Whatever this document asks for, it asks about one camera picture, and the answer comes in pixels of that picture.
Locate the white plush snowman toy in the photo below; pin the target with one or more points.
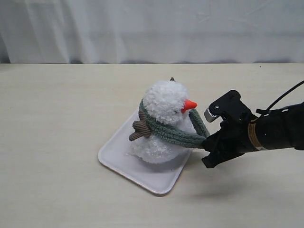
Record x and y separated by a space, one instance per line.
164 112

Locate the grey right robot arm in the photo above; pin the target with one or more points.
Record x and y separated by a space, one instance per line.
280 129

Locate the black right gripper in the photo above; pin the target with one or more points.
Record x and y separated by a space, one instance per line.
230 142

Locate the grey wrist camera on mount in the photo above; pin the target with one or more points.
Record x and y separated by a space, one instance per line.
229 107

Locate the green knitted scarf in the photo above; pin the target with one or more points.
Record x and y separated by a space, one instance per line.
176 136

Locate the white backdrop curtain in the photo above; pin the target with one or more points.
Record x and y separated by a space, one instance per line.
151 31

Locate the white rectangular tray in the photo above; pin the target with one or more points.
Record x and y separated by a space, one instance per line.
159 179

